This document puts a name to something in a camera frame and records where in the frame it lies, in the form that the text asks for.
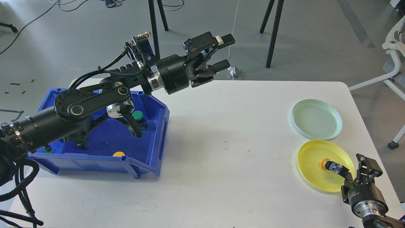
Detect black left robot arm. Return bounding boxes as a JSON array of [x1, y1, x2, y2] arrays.
[[1, 32, 235, 228]]

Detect black floor cables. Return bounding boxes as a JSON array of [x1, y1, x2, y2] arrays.
[[0, 0, 184, 54]]

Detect yellow button front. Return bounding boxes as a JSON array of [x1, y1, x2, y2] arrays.
[[112, 151, 126, 157]]

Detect light green plate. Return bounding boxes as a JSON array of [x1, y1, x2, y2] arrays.
[[292, 99, 343, 140]]

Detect black tripod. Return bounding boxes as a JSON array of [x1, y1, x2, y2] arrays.
[[259, 0, 284, 69], [148, 0, 169, 59]]

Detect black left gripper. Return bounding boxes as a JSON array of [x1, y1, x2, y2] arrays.
[[156, 32, 235, 95]]

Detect white office chair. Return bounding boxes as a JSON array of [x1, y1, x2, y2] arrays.
[[340, 0, 404, 152]]

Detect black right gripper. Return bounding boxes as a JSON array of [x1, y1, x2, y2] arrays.
[[340, 154, 389, 218]]

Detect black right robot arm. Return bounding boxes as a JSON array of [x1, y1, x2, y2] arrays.
[[338, 154, 404, 228]]

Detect white cable with plug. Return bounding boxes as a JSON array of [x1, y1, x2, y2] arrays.
[[224, 0, 245, 79]]

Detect blue plastic bin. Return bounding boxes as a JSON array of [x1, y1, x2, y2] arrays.
[[28, 91, 170, 179]]

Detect yellow button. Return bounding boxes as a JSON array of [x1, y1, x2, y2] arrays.
[[112, 151, 126, 157], [321, 159, 349, 177]]

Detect right black tripod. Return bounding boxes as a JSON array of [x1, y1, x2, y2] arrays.
[[259, 0, 284, 69]]

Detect left black tripod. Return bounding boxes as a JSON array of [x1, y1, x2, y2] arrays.
[[148, 0, 169, 59]]

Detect yellow plate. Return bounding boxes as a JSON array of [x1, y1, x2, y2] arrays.
[[297, 140, 355, 193]]

